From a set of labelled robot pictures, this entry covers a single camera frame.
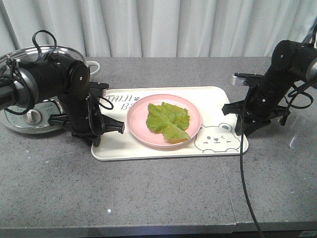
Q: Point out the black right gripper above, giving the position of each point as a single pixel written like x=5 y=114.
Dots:
x=258 y=108

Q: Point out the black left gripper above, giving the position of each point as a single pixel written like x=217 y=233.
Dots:
x=83 y=118

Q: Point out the cream bear serving tray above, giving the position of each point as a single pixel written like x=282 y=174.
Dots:
x=212 y=133

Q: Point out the pink round plate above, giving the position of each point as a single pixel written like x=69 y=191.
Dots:
x=137 y=116

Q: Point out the green lettuce leaf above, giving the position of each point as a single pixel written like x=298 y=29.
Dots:
x=169 y=120

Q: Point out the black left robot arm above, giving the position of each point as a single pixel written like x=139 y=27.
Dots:
x=24 y=84

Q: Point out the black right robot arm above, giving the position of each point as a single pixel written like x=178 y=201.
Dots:
x=293 y=69

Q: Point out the pale green electric pot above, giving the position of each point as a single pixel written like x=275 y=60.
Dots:
x=28 y=112

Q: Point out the white pleated curtain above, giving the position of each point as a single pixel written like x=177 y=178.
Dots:
x=159 y=28

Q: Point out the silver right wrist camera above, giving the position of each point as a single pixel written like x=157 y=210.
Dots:
x=240 y=79

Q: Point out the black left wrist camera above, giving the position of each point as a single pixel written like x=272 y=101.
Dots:
x=98 y=89

